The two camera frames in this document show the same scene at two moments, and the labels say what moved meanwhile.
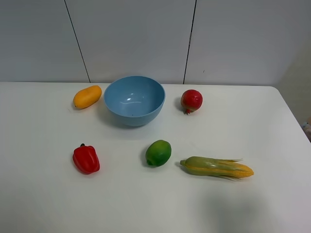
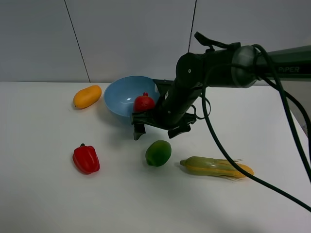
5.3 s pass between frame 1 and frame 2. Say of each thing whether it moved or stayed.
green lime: stayed
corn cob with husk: stayed
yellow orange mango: stayed
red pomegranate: moved
